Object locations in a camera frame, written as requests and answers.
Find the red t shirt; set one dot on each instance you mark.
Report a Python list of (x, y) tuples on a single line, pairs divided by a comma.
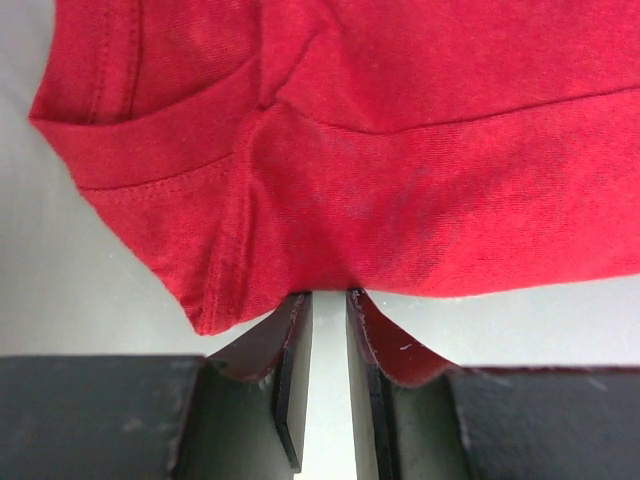
[(246, 150)]

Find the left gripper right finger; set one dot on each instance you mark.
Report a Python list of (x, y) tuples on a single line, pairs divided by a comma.
[(417, 415)]

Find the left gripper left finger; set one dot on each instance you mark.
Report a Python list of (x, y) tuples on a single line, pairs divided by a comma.
[(237, 414)]

